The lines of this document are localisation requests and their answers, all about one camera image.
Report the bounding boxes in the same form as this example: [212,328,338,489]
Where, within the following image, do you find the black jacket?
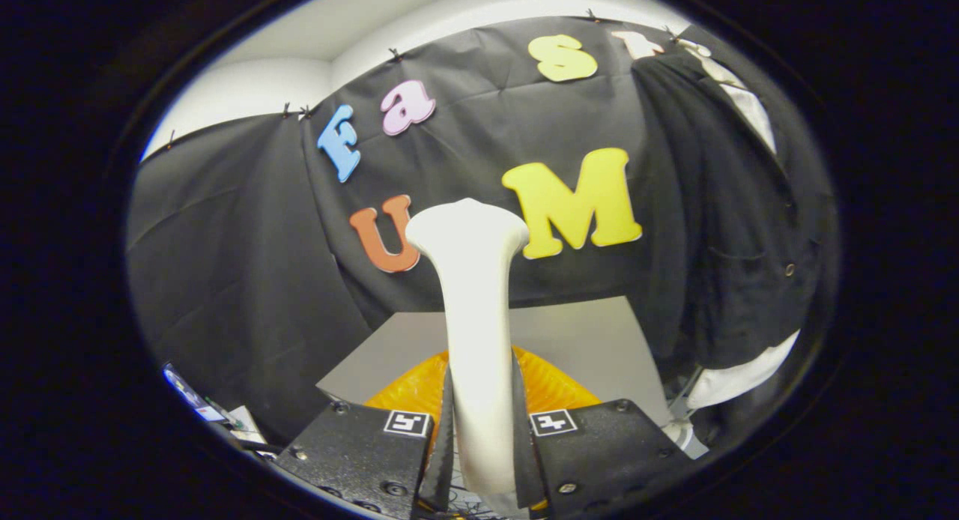
[632,37,837,371]

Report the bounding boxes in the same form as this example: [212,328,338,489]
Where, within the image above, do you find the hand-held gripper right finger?
[511,345,694,517]

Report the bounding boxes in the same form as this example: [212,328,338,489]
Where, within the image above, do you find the white dress form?
[663,44,801,461]

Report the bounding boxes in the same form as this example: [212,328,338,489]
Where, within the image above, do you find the white garment steamer with hose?
[405,198,531,498]

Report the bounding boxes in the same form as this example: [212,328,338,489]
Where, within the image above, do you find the blue lit screen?
[163,364,226,423]

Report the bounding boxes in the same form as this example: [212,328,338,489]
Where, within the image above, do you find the black backdrop cloth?
[126,16,838,446]

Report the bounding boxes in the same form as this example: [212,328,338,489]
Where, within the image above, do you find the white device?
[225,405,267,444]

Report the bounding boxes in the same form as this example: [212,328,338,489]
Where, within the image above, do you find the grey cabinet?
[316,295,671,431]

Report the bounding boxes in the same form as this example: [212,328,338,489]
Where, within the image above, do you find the white plastic hanger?
[680,39,746,88]

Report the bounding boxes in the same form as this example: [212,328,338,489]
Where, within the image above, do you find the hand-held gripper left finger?
[273,348,456,520]

